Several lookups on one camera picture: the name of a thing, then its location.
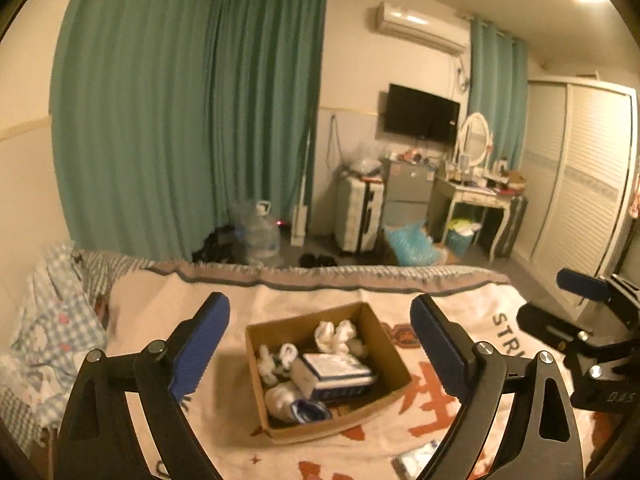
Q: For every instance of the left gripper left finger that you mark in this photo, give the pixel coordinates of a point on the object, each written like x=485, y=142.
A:
x=97, y=439

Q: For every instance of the white dressing table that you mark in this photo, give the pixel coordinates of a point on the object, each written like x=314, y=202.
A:
x=447, y=197

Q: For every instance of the green side curtain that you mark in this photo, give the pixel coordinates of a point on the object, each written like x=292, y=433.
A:
x=499, y=88

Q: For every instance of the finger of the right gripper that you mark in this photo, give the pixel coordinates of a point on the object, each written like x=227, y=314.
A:
x=555, y=332
x=583, y=285

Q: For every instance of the navy white tissue pack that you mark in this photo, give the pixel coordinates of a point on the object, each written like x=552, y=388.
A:
x=328, y=377

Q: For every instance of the green waste basket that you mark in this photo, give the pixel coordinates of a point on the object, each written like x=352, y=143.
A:
x=460, y=234

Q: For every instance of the white suitcase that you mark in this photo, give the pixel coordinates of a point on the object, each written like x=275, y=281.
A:
x=357, y=214

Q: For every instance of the white louvred wardrobe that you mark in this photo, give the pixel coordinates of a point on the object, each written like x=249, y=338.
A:
x=578, y=158

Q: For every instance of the grey mini fridge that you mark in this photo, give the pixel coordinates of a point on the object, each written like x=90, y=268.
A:
x=408, y=190

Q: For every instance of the checked pyjama cloth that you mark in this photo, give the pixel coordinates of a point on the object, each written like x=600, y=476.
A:
x=61, y=318

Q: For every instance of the brown cardboard box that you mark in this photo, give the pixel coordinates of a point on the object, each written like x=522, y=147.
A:
x=372, y=323

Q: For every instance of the white knotted sock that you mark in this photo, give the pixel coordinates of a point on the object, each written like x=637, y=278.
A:
x=275, y=367

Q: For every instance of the small blue tissue packet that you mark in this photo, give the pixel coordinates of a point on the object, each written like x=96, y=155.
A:
x=408, y=465

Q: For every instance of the white air conditioner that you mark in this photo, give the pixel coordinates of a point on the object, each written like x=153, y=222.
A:
x=418, y=27

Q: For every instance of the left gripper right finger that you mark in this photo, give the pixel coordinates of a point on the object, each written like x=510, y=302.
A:
x=540, y=439

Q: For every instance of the clear water jug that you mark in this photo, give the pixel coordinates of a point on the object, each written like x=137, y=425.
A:
x=259, y=233

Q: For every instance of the cream printed bed blanket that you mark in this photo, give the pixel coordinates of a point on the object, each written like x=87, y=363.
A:
x=148, y=304

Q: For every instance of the white cloth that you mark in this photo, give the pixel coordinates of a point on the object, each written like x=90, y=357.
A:
x=341, y=338

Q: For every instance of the oval vanity mirror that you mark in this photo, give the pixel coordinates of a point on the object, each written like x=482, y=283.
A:
x=474, y=141

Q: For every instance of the black wall television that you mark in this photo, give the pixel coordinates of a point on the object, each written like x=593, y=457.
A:
x=421, y=115

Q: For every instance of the blue plastic bag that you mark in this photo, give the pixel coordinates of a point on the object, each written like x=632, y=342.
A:
x=412, y=246

